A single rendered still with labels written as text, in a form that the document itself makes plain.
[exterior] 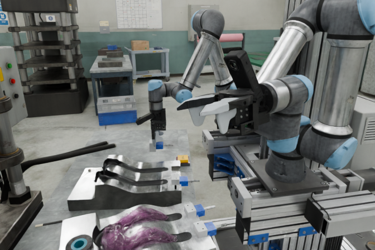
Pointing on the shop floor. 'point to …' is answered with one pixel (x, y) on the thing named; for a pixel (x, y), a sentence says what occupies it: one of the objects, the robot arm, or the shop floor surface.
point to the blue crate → (117, 118)
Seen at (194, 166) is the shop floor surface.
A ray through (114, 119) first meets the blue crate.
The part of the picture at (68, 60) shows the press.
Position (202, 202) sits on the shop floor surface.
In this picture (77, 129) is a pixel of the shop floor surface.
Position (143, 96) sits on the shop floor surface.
